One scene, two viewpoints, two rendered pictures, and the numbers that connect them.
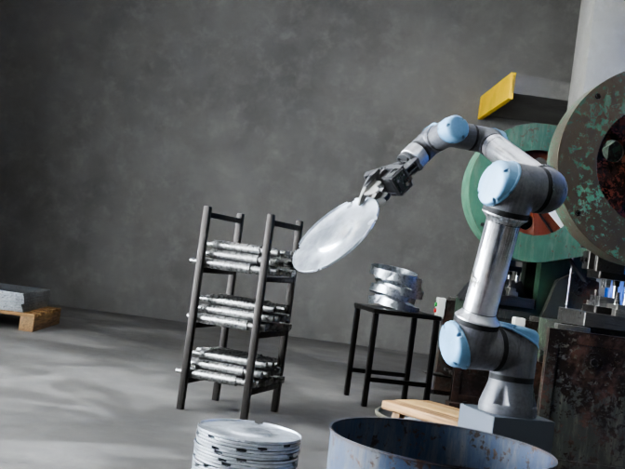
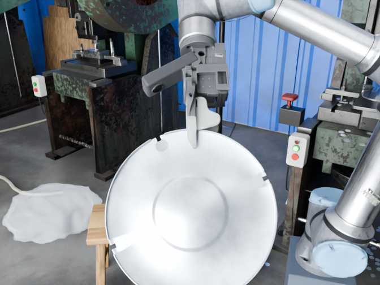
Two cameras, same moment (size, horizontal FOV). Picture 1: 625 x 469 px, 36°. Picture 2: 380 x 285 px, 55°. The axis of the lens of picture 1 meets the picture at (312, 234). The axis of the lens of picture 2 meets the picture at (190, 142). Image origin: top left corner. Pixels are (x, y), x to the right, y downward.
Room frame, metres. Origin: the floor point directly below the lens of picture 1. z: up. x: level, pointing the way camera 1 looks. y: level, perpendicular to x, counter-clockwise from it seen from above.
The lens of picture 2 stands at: (2.33, 0.36, 1.21)
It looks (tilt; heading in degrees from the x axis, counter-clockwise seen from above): 24 degrees down; 305
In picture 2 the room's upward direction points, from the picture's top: straight up
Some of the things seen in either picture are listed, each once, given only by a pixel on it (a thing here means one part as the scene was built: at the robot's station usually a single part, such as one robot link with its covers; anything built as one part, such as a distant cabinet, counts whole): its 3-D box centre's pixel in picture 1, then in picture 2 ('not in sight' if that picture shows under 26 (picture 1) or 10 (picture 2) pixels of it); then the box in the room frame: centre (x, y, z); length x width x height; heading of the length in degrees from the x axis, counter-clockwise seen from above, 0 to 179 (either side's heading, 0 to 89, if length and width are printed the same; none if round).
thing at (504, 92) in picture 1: (544, 101); not in sight; (8.50, -1.90, 2.44); 1.25 x 0.92 x 0.27; 1
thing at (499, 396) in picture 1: (509, 393); (323, 245); (2.49, -0.57, 0.50); 0.15 x 0.15 x 0.10
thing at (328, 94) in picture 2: not in sight; (341, 89); (2.68, -1.36, 0.76); 0.17 x 0.06 x 0.10; 1
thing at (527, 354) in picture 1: (512, 348); (329, 213); (2.49, -0.56, 0.62); 0.13 x 0.12 x 0.14; 113
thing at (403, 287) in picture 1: (392, 334); not in sight; (5.52, -0.53, 0.40); 0.45 x 0.40 x 0.79; 13
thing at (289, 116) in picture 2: not in sight; (290, 126); (2.82, -1.13, 0.62); 0.10 x 0.06 x 0.20; 1
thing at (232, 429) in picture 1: (249, 431); not in sight; (2.65, 0.10, 0.28); 0.29 x 0.29 x 0.01
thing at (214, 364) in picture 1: (240, 311); not in sight; (4.57, 0.29, 0.47); 0.46 x 0.43 x 0.95; 71
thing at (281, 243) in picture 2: not in sight; (318, 136); (2.78, -1.50, 0.45); 0.92 x 0.12 x 0.90; 91
